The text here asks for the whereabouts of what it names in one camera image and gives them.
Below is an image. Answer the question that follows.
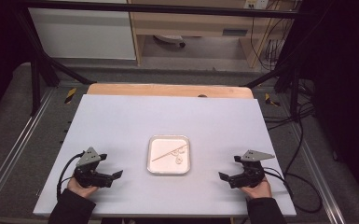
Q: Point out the black cable bundle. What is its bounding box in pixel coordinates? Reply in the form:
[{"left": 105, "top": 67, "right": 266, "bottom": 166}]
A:
[{"left": 249, "top": 0, "right": 297, "bottom": 72}]

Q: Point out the black metal frame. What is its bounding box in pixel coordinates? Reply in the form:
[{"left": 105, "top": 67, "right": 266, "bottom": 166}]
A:
[{"left": 13, "top": 0, "right": 317, "bottom": 118}]

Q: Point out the person's left hand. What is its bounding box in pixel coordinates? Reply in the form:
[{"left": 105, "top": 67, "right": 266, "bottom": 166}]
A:
[{"left": 66, "top": 176, "right": 100, "bottom": 199}]

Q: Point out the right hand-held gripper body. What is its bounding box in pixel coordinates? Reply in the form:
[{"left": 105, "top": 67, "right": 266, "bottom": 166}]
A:
[{"left": 228, "top": 149, "right": 276, "bottom": 189}]

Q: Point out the aluminium floor rail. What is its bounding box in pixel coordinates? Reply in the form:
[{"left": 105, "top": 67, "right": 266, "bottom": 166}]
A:
[
  {"left": 291, "top": 122, "right": 347, "bottom": 224},
  {"left": 0, "top": 88, "right": 56, "bottom": 208}
]

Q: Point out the wooden table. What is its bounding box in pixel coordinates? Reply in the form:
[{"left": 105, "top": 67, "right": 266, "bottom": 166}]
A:
[{"left": 86, "top": 82, "right": 255, "bottom": 100}]

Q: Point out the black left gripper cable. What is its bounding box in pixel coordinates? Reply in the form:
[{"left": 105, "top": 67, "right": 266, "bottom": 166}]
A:
[{"left": 56, "top": 151, "right": 86, "bottom": 201}]

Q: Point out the person's right hand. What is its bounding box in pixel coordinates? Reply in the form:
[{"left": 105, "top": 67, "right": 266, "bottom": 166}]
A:
[{"left": 240, "top": 177, "right": 273, "bottom": 201}]

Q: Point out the grey round object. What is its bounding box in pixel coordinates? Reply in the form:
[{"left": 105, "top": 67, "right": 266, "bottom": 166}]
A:
[{"left": 153, "top": 34, "right": 187, "bottom": 49}]

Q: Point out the white wall socket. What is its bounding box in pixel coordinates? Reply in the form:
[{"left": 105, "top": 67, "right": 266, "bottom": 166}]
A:
[{"left": 242, "top": 0, "right": 270, "bottom": 10}]

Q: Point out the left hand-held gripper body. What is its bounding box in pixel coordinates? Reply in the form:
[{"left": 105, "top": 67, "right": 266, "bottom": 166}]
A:
[{"left": 73, "top": 147, "right": 115, "bottom": 189}]

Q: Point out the white cabinet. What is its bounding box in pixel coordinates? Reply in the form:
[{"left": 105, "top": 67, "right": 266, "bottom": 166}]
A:
[{"left": 27, "top": 7, "right": 137, "bottom": 61}]

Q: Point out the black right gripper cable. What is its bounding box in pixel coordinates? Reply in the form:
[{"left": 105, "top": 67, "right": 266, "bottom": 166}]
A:
[{"left": 262, "top": 167, "right": 324, "bottom": 215}]

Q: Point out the square metal tray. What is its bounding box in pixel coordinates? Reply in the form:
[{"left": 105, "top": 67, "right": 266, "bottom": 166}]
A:
[{"left": 146, "top": 133, "right": 191, "bottom": 176}]

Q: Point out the wooden skewer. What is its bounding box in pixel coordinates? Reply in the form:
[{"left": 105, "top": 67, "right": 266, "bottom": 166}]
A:
[{"left": 151, "top": 144, "right": 188, "bottom": 162}]

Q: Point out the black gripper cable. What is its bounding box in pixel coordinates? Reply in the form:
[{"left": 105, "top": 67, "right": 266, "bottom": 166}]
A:
[
  {"left": 56, "top": 151, "right": 86, "bottom": 201},
  {"left": 262, "top": 167, "right": 324, "bottom": 215}
]

